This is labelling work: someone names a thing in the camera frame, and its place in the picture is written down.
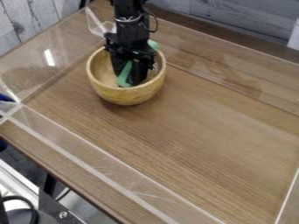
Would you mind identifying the black cable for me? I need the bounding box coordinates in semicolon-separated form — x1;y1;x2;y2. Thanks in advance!
0;195;40;224

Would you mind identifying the black table leg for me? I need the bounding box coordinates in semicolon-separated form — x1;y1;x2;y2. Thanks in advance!
43;174;57;197

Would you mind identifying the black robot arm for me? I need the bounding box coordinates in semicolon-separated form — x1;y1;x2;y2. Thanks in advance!
104;0;159;88

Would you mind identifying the brown wooden bowl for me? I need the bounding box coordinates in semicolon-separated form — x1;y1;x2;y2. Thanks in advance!
85;46;167;106

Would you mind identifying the green rectangular block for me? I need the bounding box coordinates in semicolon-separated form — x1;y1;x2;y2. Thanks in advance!
116;40;159;88

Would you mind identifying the clear acrylic tray wall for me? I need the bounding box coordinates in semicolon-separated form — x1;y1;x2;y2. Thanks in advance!
0;12;299;224

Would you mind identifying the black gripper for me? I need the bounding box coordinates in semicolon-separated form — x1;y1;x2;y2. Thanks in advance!
104;17;155;86

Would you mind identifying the black metal bracket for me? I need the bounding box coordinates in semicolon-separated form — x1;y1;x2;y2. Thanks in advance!
37;190;87;224

